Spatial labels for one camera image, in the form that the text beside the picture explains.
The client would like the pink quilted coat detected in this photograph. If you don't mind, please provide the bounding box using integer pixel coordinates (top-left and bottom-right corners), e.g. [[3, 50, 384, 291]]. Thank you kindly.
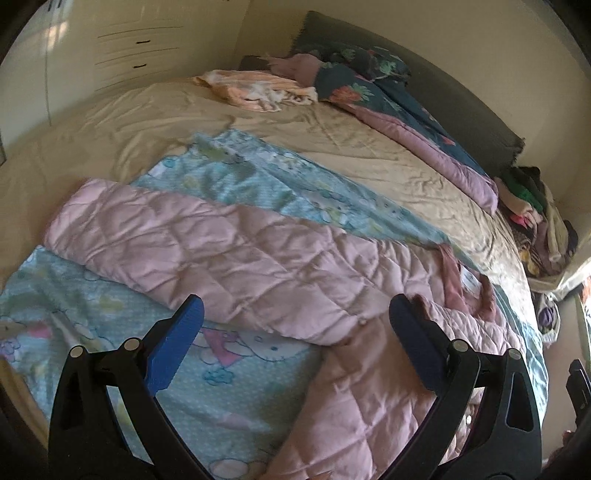
[[44, 178, 528, 480]]

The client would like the peach and white cloth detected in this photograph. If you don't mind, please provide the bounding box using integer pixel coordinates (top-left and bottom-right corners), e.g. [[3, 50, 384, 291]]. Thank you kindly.
[[191, 69, 320, 114]]

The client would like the cream wardrobe with drawers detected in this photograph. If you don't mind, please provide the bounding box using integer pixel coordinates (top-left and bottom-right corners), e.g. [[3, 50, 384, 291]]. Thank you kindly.
[[0, 0, 246, 136]]

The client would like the dark floral pillow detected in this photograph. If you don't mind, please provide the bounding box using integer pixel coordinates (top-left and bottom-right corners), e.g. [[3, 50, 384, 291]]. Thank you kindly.
[[291, 37, 413, 83]]

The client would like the dark floral quilt pink lining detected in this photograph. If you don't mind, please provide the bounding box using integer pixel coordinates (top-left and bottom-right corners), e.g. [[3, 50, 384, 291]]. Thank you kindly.
[[316, 62, 502, 215]]

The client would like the grey headboard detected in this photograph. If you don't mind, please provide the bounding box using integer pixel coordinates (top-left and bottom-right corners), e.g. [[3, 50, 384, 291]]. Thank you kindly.
[[291, 10, 527, 175]]

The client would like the light blue cartoon printed blanket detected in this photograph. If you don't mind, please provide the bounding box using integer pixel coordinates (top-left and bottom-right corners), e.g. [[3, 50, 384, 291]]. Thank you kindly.
[[0, 129, 550, 480]]

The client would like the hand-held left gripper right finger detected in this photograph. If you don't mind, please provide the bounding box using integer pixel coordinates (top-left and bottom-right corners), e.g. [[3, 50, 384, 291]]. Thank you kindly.
[[389, 294, 542, 480]]

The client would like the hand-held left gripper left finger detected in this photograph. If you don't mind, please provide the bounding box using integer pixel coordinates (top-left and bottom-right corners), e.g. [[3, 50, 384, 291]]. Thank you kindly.
[[48, 294, 214, 480]]

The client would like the bed with beige sheet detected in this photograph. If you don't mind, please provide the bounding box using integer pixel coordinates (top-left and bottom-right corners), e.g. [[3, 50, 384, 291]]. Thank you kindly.
[[0, 76, 543, 416]]

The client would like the pile of mixed clothes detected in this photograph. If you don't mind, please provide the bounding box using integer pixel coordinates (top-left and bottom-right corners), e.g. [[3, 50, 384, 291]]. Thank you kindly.
[[496, 165, 581, 278]]

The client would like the dark grey pillow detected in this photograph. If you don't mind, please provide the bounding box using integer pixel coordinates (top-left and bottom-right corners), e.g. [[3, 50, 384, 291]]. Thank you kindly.
[[239, 55, 274, 73]]

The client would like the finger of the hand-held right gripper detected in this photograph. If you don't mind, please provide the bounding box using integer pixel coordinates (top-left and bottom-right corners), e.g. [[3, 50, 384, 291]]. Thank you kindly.
[[566, 358, 591, 444]]

